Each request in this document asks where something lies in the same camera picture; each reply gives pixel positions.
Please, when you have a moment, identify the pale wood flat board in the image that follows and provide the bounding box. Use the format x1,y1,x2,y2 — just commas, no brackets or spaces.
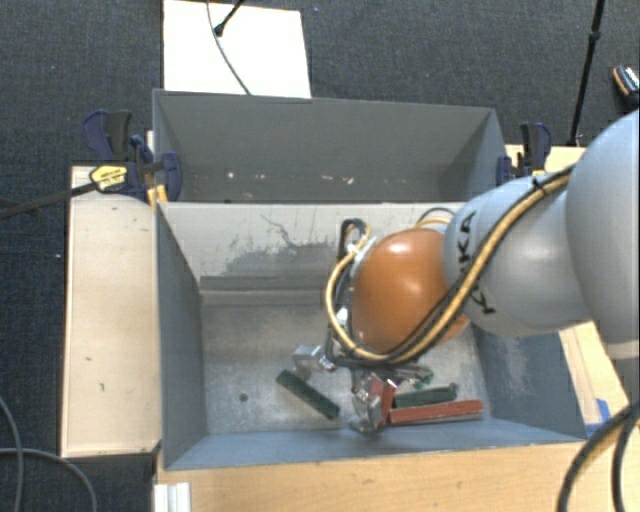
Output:
59,164,164,459

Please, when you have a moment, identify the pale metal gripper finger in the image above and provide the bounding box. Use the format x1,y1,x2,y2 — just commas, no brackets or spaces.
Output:
292,344,338,382
348,377,386,436

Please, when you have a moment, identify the dark green flat block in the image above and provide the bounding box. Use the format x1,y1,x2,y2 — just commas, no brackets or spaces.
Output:
393,382,458,408
275,369,342,421

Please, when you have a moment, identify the grey metal bin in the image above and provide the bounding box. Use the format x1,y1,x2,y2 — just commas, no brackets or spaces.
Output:
151,88,589,472

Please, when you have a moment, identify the red-brown flat block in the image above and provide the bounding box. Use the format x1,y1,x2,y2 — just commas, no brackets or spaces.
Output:
389,399,485,427
381,377,399,427

